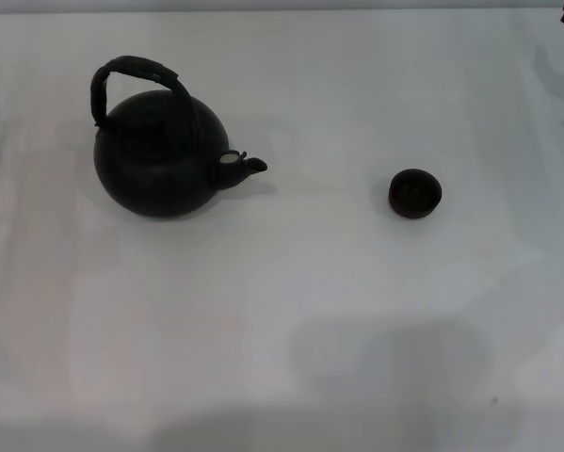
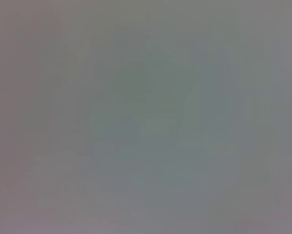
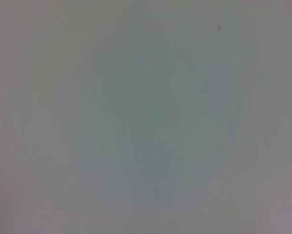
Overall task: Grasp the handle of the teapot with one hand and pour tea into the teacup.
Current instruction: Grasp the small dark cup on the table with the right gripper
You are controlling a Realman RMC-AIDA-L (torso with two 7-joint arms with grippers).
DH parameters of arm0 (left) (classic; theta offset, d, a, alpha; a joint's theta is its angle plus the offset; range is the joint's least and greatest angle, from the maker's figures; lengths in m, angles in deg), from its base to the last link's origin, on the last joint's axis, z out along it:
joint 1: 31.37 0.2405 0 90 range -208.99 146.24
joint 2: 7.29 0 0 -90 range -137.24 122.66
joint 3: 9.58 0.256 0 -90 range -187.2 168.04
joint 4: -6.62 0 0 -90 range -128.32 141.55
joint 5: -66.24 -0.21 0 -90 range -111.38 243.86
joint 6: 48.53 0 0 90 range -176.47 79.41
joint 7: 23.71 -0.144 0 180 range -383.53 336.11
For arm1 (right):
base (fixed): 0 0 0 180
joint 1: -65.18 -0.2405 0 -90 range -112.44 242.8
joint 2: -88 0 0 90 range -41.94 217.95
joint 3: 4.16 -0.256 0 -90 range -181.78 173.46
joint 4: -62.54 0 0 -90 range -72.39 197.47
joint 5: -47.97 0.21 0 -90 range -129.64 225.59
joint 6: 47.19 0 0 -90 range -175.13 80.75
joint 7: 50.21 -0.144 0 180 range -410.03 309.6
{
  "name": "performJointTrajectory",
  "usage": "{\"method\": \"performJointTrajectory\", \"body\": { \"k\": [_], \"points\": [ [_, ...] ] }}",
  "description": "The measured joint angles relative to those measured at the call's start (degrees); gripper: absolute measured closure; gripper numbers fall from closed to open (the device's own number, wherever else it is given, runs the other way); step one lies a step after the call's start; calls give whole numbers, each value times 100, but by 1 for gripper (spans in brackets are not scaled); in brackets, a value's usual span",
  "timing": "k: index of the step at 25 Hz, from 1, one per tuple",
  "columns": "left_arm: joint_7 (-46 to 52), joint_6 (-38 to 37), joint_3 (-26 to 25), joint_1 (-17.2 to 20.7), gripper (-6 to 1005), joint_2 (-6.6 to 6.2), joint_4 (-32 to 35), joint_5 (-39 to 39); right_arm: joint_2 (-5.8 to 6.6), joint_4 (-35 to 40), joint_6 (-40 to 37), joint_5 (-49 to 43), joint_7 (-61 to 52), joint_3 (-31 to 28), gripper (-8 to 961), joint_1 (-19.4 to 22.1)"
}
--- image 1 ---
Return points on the black round teapot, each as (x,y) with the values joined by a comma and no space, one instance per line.
(154,179)

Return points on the small dark teacup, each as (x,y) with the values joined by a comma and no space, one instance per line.
(415,194)

